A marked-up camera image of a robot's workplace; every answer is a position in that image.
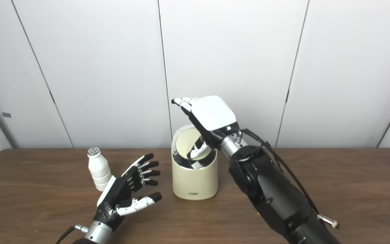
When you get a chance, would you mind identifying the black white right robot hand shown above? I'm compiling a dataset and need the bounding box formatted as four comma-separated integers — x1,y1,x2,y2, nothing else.
171,95,241,160

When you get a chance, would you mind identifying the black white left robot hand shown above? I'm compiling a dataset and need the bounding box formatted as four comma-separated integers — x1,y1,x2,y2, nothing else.
93,153,163,232

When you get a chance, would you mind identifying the small white plastic bottle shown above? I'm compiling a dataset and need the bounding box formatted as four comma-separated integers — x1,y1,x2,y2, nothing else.
87,147,113,192

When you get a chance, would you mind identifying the round cream bin lid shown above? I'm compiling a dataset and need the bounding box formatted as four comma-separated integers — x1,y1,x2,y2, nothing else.
176,128,212,160

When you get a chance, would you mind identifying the cream-colored bin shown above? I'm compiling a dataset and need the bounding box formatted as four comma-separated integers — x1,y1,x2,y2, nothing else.
171,124,218,200

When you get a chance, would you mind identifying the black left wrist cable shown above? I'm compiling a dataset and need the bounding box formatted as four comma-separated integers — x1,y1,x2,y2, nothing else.
56,224,89,244

